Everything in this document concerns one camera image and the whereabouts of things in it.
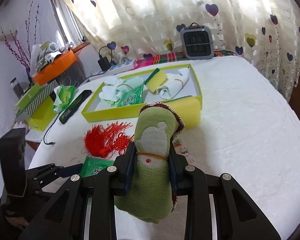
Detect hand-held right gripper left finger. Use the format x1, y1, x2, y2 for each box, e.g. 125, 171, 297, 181
19, 141, 137, 240

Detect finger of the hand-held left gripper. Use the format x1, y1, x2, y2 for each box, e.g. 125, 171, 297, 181
33, 164, 83, 198
26, 163, 64, 183

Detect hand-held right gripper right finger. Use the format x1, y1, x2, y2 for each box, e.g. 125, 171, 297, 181
168, 146, 282, 240

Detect green tea packet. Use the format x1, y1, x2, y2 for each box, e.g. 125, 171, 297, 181
79, 156, 115, 178
117, 84, 145, 108

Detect clear red-printed plastic packet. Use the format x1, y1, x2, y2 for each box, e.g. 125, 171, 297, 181
174, 140, 190, 160

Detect green cloth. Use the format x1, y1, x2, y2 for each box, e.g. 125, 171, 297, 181
114, 101, 185, 223

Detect red knot tassel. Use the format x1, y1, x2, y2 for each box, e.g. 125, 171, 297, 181
80, 121, 135, 159

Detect lime green cardboard box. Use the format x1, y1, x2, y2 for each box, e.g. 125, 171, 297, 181
80, 64, 203, 123

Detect yellow green sponge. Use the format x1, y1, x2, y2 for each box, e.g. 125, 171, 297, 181
144, 67, 169, 93
170, 96, 203, 132

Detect pale mint towel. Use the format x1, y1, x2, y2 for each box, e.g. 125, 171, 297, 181
98, 76, 144, 105

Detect white towel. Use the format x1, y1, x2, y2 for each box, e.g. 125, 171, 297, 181
156, 67, 190, 100

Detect person's left hand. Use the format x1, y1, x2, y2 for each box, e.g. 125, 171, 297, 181
5, 216, 29, 230

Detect lime green striped box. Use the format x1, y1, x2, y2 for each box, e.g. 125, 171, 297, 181
15, 80, 59, 123

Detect black remote control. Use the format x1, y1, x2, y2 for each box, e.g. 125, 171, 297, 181
59, 89, 92, 125

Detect dark jar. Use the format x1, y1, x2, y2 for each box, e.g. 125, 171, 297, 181
10, 77, 23, 98

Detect green tissue packet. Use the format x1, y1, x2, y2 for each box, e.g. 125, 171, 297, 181
51, 85, 77, 113

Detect dark glass tank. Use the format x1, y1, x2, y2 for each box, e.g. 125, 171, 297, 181
54, 60, 87, 85

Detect orange tray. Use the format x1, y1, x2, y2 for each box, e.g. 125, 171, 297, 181
31, 49, 77, 86

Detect white power strip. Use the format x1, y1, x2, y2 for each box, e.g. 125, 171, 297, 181
107, 59, 136, 72

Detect pink blossom branches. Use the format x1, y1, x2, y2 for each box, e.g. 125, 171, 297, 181
0, 1, 40, 72

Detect black power adapter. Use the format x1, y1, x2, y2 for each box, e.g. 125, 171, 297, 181
97, 57, 111, 71

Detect white packaging clutter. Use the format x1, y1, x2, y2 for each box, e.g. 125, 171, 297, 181
30, 42, 75, 72

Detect grey fan heater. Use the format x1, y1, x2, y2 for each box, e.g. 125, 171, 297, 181
180, 23, 214, 60

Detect heart print curtain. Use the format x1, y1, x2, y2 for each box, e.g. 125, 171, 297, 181
55, 0, 300, 103

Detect black cable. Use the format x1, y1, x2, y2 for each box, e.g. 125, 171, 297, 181
44, 116, 62, 145

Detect grey window frame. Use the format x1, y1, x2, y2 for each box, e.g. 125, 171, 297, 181
49, 0, 87, 43

